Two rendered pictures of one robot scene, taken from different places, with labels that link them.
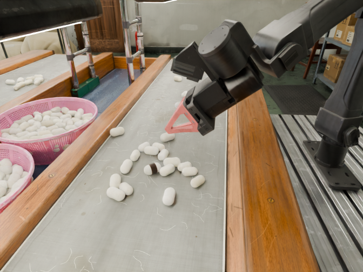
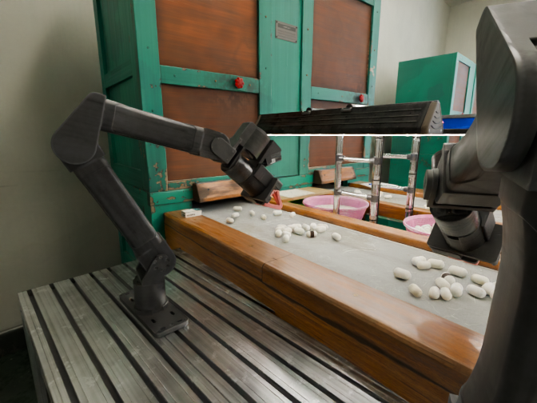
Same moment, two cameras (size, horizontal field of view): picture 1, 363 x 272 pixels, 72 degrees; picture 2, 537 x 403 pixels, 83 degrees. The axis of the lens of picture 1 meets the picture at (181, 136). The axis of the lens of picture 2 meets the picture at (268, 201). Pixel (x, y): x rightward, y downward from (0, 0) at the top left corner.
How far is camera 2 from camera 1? 0.80 m
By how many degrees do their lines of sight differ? 116
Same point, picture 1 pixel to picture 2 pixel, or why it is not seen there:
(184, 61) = not seen: hidden behind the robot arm
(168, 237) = (366, 268)
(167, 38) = not seen: outside the picture
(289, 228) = (324, 286)
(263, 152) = (441, 337)
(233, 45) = (434, 162)
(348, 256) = (288, 376)
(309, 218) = (347, 393)
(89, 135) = not seen: hidden behind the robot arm
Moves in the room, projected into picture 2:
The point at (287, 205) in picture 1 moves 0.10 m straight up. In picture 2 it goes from (344, 297) to (347, 243)
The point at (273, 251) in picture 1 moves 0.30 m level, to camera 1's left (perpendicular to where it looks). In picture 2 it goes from (317, 273) to (376, 237)
